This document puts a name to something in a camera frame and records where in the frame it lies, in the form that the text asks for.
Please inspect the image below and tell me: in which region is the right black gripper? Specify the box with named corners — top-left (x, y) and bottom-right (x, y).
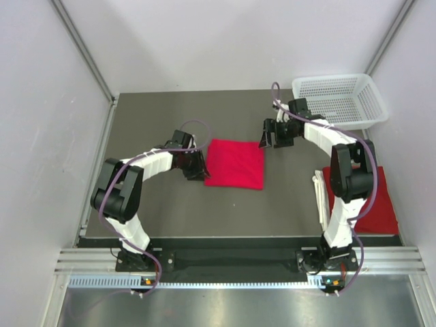
top-left (259, 119), bottom-right (299, 149)

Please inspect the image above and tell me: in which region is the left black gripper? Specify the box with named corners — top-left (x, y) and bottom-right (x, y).
top-left (180, 149), bottom-right (211, 181)

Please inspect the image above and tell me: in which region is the bright pink-red t shirt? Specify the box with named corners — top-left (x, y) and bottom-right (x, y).
top-left (204, 139), bottom-right (265, 190)

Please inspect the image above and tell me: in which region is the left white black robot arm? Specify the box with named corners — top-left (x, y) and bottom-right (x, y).
top-left (90, 129), bottom-right (210, 270)

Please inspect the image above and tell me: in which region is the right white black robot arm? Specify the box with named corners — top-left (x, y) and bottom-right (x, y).
top-left (259, 98), bottom-right (378, 270)

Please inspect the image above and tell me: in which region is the folded white t shirt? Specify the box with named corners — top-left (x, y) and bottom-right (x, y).
top-left (312, 170), bottom-right (330, 231)

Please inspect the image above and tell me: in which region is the white plastic basket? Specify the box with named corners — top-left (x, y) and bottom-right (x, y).
top-left (292, 74), bottom-right (389, 130)

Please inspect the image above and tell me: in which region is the folded dark red t shirt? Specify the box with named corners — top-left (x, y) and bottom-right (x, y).
top-left (321, 166), bottom-right (399, 235)

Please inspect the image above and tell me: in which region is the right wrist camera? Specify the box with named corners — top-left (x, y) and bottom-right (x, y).
top-left (272, 101), bottom-right (290, 123)

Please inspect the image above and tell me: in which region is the left aluminium corner post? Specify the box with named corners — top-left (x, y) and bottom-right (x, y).
top-left (48, 0), bottom-right (116, 104)

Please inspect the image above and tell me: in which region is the aluminium corner post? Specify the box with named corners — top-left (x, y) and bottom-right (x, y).
top-left (48, 0), bottom-right (116, 104)
top-left (364, 0), bottom-right (417, 76)

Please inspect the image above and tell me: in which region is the grey slotted cable duct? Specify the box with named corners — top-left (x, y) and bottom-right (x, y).
top-left (67, 274), bottom-right (348, 290)

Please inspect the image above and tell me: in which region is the right aluminium corner post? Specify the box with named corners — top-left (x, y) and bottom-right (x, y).
top-left (364, 0), bottom-right (417, 76)

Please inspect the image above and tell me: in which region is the aluminium front rail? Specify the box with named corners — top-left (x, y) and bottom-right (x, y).
top-left (54, 247), bottom-right (425, 275)

